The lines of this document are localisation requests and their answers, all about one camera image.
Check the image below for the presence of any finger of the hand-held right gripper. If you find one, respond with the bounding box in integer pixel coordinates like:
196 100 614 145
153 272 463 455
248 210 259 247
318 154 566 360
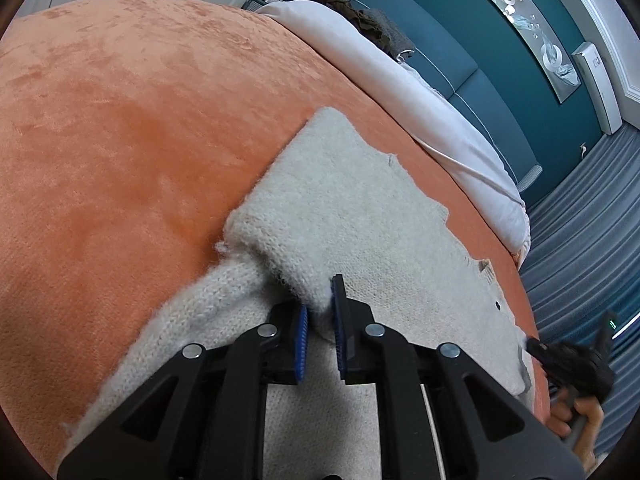
526 337 566 367

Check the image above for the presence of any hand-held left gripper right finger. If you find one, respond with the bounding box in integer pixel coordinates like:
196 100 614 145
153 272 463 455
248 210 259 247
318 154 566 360
330 274 586 480

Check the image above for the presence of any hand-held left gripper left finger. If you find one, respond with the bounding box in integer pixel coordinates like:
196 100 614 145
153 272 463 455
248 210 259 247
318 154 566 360
56 303 311 480

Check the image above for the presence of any cream knit sweater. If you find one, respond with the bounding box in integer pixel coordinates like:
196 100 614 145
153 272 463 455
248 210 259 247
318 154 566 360
60 106 533 480

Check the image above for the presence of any person's right hand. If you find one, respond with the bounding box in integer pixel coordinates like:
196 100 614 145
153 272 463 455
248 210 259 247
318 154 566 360
549 392 607 461

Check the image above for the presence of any blue grey curtain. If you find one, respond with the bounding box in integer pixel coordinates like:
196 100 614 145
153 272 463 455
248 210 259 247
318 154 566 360
520 125 640 461

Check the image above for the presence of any white duvet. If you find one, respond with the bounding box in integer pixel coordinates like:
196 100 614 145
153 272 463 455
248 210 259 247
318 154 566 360
255 0 531 256

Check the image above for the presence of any white air conditioner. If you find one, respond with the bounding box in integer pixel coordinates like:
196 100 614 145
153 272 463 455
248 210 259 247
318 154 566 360
572 42 623 135

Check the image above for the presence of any orange plush blanket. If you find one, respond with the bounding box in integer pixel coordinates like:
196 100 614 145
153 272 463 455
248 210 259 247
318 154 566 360
0 0 548 471

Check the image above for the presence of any teal padded headboard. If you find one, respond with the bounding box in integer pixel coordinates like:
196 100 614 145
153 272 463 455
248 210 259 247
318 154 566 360
345 0 543 193

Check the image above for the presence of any grey cloth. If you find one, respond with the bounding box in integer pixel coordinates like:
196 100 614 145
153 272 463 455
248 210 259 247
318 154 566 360
372 10 416 58

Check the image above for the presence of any brown ruffled cloth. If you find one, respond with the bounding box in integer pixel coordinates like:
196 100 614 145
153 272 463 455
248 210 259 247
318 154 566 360
300 0 396 53

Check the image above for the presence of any silver floral wall art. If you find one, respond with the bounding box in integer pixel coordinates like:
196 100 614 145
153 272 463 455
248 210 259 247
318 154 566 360
447 0 581 106

